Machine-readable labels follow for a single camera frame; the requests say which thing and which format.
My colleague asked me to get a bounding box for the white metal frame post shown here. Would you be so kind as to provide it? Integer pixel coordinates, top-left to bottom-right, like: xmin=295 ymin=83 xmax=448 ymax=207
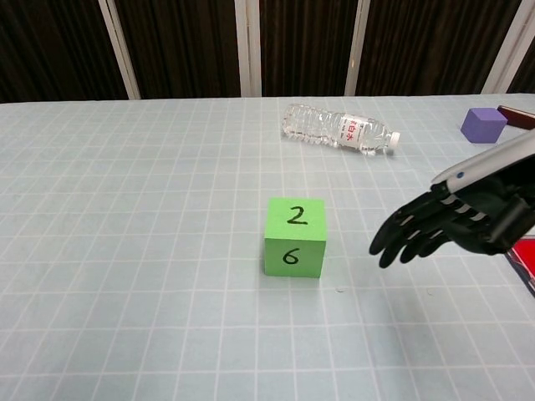
xmin=343 ymin=0 xmax=371 ymax=96
xmin=98 ymin=0 xmax=141 ymax=101
xmin=235 ymin=0 xmax=262 ymax=98
xmin=480 ymin=0 xmax=535 ymax=94

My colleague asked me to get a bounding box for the black pleated curtain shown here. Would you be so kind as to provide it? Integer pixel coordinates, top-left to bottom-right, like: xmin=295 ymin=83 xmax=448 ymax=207
xmin=0 ymin=0 xmax=535 ymax=104

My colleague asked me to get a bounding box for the clear plastic water bottle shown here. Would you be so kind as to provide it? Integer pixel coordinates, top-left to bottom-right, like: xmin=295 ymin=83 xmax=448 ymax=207
xmin=282 ymin=103 xmax=401 ymax=156

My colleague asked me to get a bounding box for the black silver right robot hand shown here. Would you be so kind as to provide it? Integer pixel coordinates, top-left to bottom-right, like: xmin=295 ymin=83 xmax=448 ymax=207
xmin=369 ymin=129 xmax=535 ymax=269

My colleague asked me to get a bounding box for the purple foam cube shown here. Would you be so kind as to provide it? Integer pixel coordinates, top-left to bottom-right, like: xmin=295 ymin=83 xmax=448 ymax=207
xmin=460 ymin=107 xmax=509 ymax=145

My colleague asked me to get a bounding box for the red flat case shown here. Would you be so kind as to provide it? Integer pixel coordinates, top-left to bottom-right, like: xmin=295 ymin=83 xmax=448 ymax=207
xmin=506 ymin=236 xmax=535 ymax=297

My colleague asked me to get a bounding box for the light blue grid tablecloth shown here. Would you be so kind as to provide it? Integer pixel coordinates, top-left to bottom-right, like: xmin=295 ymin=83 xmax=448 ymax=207
xmin=0 ymin=92 xmax=535 ymax=401

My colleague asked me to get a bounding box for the dark red long stick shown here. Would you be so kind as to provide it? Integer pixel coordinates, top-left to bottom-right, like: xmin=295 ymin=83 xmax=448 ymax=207
xmin=497 ymin=105 xmax=535 ymax=130

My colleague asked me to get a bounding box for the green numbered foam cube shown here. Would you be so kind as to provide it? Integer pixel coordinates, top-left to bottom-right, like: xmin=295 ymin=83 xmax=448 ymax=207
xmin=263 ymin=197 xmax=328 ymax=279

